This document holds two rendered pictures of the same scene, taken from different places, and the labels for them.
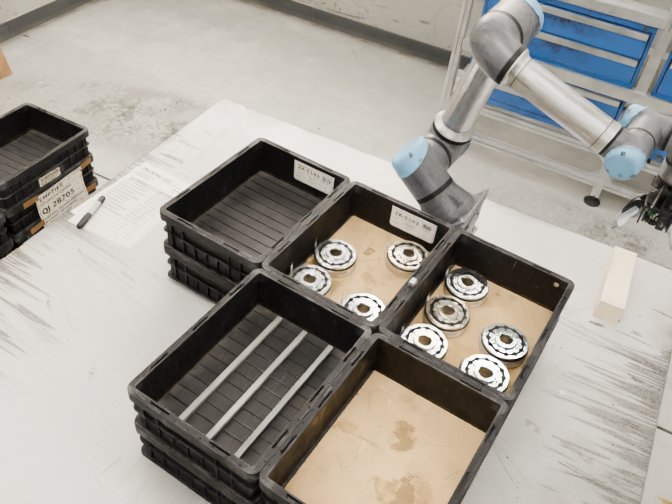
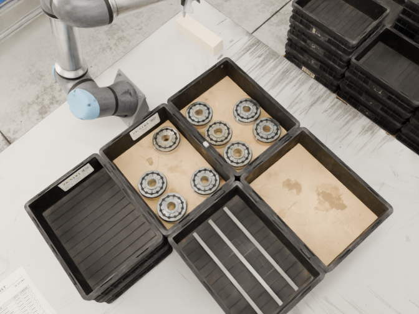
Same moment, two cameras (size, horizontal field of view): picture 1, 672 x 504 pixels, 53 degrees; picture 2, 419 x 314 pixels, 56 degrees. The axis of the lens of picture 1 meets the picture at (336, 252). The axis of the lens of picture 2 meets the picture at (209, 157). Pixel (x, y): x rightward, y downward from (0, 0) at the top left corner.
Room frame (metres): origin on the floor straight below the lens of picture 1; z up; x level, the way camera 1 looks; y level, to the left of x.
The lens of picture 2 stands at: (0.74, 0.32, 2.14)
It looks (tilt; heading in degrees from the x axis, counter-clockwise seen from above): 66 degrees down; 301
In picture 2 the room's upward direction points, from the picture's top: 10 degrees counter-clockwise
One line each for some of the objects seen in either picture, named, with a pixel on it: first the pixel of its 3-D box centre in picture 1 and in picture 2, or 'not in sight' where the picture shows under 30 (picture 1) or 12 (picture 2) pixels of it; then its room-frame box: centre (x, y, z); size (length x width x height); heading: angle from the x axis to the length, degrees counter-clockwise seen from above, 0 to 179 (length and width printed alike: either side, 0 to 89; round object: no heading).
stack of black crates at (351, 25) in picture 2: not in sight; (330, 36); (0.79, -1.27, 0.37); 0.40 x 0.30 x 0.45; 157
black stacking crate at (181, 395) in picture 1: (256, 376); (243, 258); (0.79, 0.13, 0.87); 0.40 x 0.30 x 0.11; 152
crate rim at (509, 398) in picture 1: (480, 308); (231, 113); (1.01, -0.33, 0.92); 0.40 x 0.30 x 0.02; 152
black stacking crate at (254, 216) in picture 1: (258, 213); (97, 225); (1.29, 0.20, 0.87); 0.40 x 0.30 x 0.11; 152
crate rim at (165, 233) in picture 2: (362, 249); (165, 165); (1.15, -0.06, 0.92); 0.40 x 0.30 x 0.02; 152
